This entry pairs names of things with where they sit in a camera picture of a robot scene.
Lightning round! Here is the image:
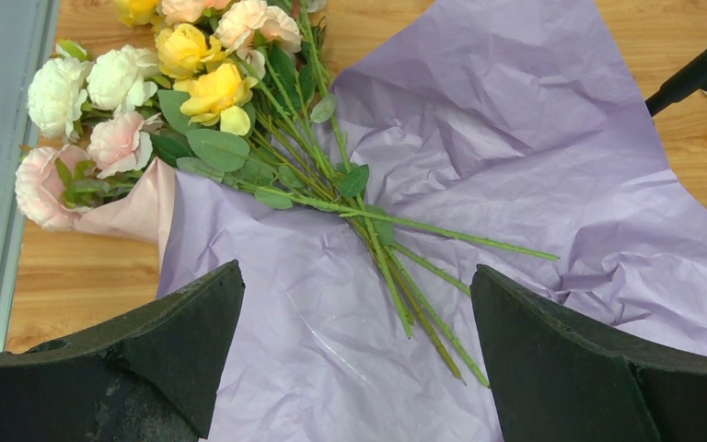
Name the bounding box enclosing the purple pink wrapping paper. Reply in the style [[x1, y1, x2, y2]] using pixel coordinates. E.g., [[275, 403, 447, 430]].
[[146, 1, 707, 441]]

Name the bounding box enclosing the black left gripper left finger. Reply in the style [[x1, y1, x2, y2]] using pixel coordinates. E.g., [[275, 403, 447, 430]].
[[0, 262, 245, 441]]

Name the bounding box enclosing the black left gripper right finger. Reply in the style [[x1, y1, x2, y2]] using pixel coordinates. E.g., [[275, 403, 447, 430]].
[[470, 265, 707, 441]]

